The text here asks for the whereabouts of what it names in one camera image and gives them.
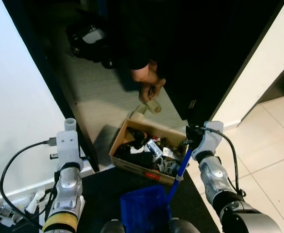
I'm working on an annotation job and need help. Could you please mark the beige cardboard tube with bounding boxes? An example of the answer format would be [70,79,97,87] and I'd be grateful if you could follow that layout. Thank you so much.
[130,106,147,122]
[146,100,163,114]

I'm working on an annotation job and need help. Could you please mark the blue long-handled dustpan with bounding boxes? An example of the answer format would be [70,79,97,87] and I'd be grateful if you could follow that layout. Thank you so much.
[119,146,193,233]

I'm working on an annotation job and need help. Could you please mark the person's bare hand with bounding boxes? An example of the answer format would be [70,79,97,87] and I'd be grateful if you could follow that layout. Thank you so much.
[131,61,167,102]

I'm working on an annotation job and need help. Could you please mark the brown cardboard box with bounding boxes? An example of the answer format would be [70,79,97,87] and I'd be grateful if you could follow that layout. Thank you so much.
[109,119,191,187]

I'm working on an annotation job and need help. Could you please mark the grey right robot leg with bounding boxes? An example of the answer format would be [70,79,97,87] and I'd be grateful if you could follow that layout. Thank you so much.
[168,217,197,233]

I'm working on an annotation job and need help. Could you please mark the grey robot leg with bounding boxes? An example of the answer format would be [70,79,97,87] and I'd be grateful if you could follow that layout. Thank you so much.
[99,218,128,233]
[168,217,197,233]

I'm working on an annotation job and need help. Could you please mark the black door leaf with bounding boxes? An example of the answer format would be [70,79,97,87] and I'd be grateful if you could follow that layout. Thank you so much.
[156,0,284,124]

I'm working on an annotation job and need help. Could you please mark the grey left robot leg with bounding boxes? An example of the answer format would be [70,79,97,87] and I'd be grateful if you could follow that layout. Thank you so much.
[99,218,128,233]

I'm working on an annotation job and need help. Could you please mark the black door jamb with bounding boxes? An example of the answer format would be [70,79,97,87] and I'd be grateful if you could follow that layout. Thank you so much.
[2,0,100,173]

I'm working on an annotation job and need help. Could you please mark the black wheeled machine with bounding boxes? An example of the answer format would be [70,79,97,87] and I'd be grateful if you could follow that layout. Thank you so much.
[67,19,116,68]

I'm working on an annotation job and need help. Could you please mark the twisted white paper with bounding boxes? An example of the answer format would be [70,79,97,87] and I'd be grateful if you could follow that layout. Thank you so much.
[23,192,48,214]

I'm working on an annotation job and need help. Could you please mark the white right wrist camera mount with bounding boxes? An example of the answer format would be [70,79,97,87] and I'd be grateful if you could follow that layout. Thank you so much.
[191,121,225,161]

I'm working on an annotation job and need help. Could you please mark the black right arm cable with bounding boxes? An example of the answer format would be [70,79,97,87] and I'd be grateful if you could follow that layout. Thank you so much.
[200,125,244,197]

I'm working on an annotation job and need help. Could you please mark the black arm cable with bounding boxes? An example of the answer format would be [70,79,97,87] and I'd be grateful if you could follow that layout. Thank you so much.
[0,138,60,229]
[200,125,244,197]

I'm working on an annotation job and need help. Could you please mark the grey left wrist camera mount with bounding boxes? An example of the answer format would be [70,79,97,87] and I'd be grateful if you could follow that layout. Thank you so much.
[56,130,84,170]

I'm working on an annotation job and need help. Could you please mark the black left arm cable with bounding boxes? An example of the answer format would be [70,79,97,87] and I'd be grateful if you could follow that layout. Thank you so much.
[0,138,60,229]

